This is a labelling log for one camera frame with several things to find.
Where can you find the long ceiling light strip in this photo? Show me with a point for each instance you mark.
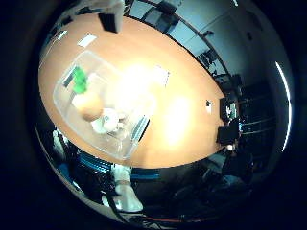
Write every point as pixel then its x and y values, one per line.
pixel 285 105

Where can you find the lit computer monitor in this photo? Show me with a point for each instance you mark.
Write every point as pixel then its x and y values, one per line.
pixel 229 109

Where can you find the clear plastic container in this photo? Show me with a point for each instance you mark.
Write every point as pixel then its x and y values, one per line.
pixel 128 140

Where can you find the dark computer monitor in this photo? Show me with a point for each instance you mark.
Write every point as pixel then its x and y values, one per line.
pixel 228 132

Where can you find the small black-white table marker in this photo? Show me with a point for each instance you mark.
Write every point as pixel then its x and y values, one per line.
pixel 208 106

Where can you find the blue metal frame rail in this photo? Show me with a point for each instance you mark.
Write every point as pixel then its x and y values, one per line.
pixel 96 163

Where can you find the plush pineapple toy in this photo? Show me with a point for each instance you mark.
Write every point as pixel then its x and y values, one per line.
pixel 88 103

